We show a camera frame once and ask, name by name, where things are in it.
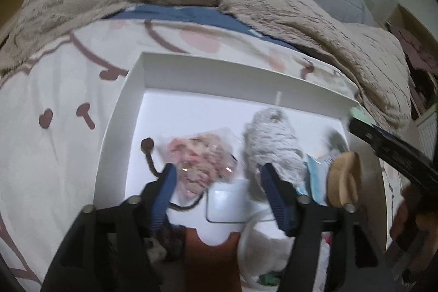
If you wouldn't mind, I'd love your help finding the pale pink plug adapter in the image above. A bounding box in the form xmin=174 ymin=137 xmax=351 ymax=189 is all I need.
xmin=205 ymin=179 xmax=272 ymax=224

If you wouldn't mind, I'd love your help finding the round wooden lid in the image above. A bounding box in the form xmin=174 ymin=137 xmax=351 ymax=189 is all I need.
xmin=327 ymin=152 xmax=363 ymax=209

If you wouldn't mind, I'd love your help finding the printed bed sheet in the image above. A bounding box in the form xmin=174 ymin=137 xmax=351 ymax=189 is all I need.
xmin=0 ymin=18 xmax=363 ymax=292

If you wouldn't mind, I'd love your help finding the person's right hand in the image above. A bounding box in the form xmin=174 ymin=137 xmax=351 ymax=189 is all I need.
xmin=390 ymin=185 xmax=438 ymax=258

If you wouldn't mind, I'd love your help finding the white mesh bag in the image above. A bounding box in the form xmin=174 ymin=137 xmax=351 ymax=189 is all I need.
xmin=238 ymin=220 xmax=296 ymax=282

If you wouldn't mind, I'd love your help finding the white louvre door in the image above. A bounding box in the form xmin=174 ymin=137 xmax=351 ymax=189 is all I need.
xmin=416 ymin=112 xmax=438 ymax=159

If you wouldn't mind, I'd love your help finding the grey knitted sock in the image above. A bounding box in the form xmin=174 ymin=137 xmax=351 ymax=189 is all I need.
xmin=243 ymin=107 xmax=309 ymax=200

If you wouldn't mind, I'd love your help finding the blue-grey foil packet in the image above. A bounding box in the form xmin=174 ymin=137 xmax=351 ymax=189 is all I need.
xmin=303 ymin=153 xmax=334 ymax=205

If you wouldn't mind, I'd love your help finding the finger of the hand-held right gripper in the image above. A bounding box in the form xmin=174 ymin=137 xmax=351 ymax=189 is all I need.
xmin=348 ymin=117 xmax=380 ymax=155

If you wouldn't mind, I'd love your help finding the white shallow cardboard box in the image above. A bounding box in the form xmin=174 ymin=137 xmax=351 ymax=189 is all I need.
xmin=92 ymin=52 xmax=392 ymax=292

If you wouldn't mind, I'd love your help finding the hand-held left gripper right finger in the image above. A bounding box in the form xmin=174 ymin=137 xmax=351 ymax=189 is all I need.
xmin=261 ymin=163 xmax=399 ymax=292

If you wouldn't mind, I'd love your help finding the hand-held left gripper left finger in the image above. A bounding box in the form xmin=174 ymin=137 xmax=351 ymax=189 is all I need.
xmin=41 ymin=163 xmax=178 ymax=292

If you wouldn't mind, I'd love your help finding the pile of pink clothes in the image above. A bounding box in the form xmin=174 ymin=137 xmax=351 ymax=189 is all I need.
xmin=390 ymin=27 xmax=438 ymax=74

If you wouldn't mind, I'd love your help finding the wooden closet niche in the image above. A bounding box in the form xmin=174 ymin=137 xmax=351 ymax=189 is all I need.
xmin=385 ymin=3 xmax=438 ymax=122

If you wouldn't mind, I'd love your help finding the brown leather sleeve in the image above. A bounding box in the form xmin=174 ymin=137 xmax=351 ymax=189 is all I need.
xmin=185 ymin=227 xmax=243 ymax=292

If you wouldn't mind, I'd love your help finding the blue sheet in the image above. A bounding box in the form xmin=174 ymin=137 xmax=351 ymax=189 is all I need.
xmin=103 ymin=4 xmax=302 ymax=50

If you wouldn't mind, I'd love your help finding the clear bag of pink beads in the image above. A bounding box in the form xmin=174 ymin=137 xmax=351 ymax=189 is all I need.
xmin=164 ymin=129 xmax=238 ymax=197

